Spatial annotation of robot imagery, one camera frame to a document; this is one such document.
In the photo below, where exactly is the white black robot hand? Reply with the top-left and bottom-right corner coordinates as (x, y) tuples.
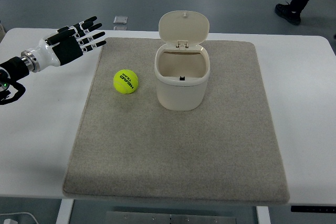
(20, 16), (106, 72)

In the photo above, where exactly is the yellow tennis ball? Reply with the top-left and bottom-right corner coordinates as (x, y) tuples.
(113, 69), (139, 94)

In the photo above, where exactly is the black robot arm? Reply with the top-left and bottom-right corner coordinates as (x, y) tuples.
(1, 57), (29, 81)

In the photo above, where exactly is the small silver floor plate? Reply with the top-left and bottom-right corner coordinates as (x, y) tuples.
(113, 16), (128, 25)

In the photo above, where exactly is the cream bin with open lid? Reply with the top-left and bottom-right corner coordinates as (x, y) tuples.
(154, 10), (210, 111)

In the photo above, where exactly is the beige fabric mat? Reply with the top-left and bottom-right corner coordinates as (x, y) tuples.
(62, 38), (289, 205)

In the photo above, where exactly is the white left table leg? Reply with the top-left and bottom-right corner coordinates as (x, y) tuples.
(56, 199), (74, 224)

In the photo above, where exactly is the white table leg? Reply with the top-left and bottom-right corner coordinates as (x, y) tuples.
(56, 199), (74, 224)
(256, 206), (271, 224)

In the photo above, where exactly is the metal table crossbar plate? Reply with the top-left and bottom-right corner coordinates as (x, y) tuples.
(104, 211), (237, 224)

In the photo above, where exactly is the white right table leg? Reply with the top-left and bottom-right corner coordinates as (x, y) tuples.
(256, 206), (271, 224)

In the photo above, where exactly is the black table control panel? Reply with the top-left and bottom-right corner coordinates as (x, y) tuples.
(291, 205), (336, 214)

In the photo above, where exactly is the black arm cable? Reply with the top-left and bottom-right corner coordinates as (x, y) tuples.
(0, 81), (26, 105)

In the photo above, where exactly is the white cable on floor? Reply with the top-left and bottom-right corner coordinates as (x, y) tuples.
(0, 211), (39, 224)

